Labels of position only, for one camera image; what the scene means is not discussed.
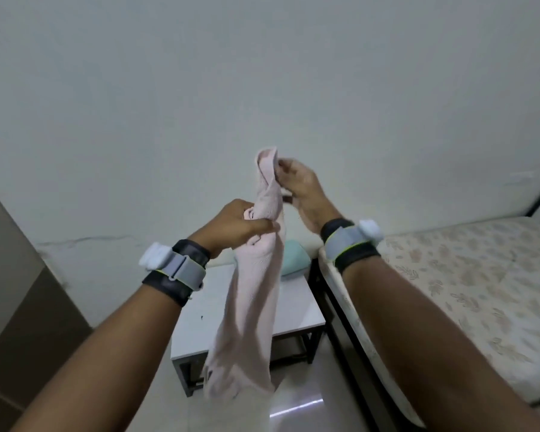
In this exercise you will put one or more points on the wrist tracker band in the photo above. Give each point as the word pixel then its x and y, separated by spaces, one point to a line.
pixel 173 269
pixel 348 240

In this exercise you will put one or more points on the person's left forearm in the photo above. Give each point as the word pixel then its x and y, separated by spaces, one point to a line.
pixel 99 350

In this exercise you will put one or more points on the black bed frame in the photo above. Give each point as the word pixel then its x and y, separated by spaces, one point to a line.
pixel 342 337

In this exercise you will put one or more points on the brown wardrobe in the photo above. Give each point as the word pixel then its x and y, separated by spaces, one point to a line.
pixel 18 310

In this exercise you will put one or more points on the floral mattress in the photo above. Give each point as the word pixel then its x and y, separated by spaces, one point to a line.
pixel 472 301

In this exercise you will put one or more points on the white side table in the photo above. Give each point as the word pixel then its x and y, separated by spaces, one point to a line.
pixel 247 323

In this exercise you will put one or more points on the pink towel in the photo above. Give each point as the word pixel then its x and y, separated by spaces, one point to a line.
pixel 252 283

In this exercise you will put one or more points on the left wrist tracker band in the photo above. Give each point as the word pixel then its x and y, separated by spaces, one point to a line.
pixel 173 269

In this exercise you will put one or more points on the person's left thumb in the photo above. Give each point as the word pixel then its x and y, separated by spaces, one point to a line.
pixel 261 225

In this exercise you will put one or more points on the person's right hand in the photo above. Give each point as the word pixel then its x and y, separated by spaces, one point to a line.
pixel 303 188

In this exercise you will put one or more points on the right wrist tracker band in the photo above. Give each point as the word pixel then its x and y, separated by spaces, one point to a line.
pixel 348 240

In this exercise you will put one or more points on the person's right thumb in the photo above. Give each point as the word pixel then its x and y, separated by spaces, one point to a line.
pixel 284 165

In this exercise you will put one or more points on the person's left hand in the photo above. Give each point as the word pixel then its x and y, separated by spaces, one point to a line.
pixel 227 224

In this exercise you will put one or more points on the light green cloth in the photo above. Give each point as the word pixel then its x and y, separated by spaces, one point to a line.
pixel 294 260

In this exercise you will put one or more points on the person's right forearm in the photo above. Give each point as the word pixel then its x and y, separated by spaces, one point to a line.
pixel 436 350

